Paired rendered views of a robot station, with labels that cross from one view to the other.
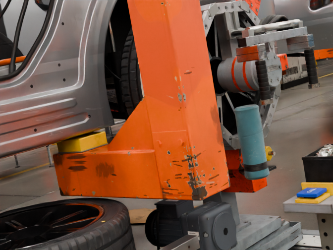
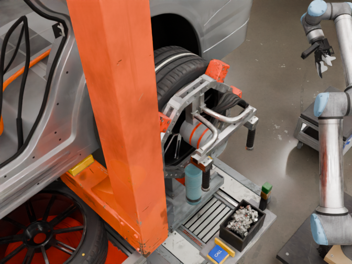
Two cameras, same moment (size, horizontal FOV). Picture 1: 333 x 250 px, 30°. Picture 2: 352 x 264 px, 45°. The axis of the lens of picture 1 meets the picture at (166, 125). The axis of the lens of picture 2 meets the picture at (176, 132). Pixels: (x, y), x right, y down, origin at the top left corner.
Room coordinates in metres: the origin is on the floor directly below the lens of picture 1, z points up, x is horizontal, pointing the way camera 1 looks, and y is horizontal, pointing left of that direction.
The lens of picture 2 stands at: (0.93, -0.28, 2.38)
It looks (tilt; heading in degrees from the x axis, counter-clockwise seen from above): 47 degrees down; 3
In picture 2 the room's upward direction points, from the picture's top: 2 degrees counter-clockwise
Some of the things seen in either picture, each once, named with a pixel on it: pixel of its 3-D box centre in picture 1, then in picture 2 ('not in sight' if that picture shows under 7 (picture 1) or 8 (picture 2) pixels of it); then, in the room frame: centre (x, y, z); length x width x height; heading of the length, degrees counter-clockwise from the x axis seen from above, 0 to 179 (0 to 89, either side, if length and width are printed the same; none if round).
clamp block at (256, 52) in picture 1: (250, 52); (201, 161); (2.10, -0.32, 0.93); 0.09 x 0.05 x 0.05; 48
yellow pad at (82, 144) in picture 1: (82, 142); (75, 159); (2.29, 0.32, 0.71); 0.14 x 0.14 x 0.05; 48
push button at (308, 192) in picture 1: (311, 193); (218, 254); (1.89, -0.41, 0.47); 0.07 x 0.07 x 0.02; 48
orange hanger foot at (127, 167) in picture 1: (114, 144); (97, 178); (2.18, 0.19, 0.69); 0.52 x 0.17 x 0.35; 48
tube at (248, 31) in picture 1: (237, 24); (198, 127); (2.21, -0.31, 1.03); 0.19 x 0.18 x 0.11; 48
